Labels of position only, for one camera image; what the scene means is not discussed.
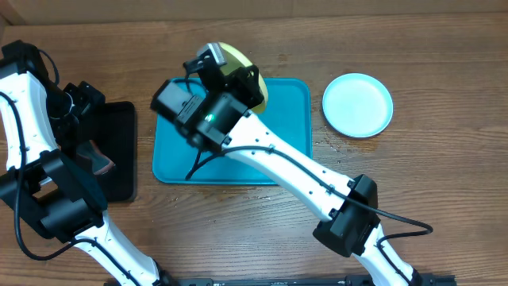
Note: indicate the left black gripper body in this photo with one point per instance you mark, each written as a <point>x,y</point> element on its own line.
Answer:
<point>64,106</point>

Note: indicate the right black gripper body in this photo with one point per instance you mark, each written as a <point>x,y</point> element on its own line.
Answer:
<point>242,94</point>

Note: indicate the yellow-green plate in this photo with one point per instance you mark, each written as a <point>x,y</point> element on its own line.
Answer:
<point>236,59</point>

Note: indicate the light blue plate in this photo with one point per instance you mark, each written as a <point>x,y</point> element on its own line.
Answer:
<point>357,105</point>

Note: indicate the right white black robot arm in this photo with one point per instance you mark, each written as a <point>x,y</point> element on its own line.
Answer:
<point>223,123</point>

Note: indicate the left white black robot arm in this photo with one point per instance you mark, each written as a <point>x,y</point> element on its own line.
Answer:
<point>69,154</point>

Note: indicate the teal plastic tray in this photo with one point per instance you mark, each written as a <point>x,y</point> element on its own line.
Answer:
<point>287,114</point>

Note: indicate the black tray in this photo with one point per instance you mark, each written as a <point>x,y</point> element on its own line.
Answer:
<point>113,127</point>

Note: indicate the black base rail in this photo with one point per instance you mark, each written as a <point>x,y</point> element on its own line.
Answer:
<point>352,280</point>

